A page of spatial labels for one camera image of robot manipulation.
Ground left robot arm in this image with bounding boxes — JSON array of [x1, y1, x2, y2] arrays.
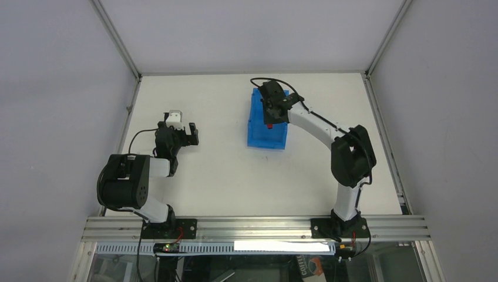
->
[[96, 121, 199, 228]]

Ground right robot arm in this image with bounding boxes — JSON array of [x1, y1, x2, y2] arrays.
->
[[250, 78, 376, 227]]

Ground blue plastic bin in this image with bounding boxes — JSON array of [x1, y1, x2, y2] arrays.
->
[[247, 88, 288, 150]]

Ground small green circuit board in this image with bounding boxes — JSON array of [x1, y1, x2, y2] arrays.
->
[[153, 243, 180, 254]]

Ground coffee labelled box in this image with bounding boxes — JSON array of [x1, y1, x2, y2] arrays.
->
[[296, 254, 323, 278]]

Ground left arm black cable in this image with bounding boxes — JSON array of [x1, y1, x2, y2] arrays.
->
[[128, 129, 160, 155]]

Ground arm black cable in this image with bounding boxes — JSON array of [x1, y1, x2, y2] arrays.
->
[[128, 129, 160, 155], [250, 77, 351, 135]]

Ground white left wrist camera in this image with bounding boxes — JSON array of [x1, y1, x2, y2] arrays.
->
[[164, 110, 184, 130]]

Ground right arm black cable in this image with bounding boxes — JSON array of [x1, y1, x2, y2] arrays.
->
[[250, 77, 351, 135]]

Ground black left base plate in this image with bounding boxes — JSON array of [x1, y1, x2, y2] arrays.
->
[[140, 218, 198, 240]]

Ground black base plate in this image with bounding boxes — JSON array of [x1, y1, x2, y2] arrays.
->
[[310, 217, 371, 241], [140, 218, 198, 240]]

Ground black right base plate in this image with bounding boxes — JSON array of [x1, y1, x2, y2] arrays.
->
[[310, 217, 371, 241]]

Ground white slotted cable duct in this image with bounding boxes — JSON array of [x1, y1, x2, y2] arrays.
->
[[96, 240, 336, 256]]

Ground aluminium left frame post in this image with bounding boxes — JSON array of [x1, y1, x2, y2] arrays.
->
[[89, 0, 142, 80]]

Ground aluminium frame post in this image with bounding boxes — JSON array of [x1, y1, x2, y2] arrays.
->
[[365, 0, 413, 78], [89, 0, 142, 80]]

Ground aluminium right frame post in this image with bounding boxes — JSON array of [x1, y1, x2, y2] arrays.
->
[[365, 0, 413, 78]]

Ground aluminium front rail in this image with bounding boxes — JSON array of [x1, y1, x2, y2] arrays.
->
[[81, 215, 431, 243]]

